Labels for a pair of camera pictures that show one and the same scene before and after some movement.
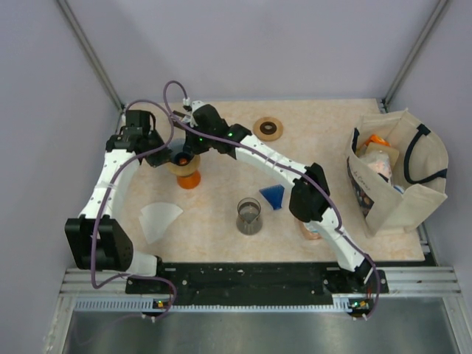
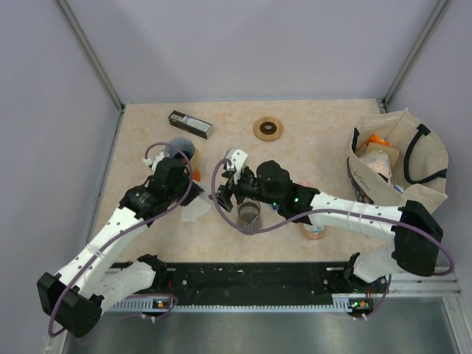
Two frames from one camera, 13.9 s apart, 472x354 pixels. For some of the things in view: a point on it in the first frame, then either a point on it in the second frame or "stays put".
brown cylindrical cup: (268, 128) stays put
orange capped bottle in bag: (376, 138) stays put
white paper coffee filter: (155, 217) → (194, 210)
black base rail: (259, 284) stays put
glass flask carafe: (249, 223) stays put
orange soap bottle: (310, 230) stays put
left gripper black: (161, 159) → (197, 191)
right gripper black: (189, 139) → (224, 198)
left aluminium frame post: (85, 46) stays put
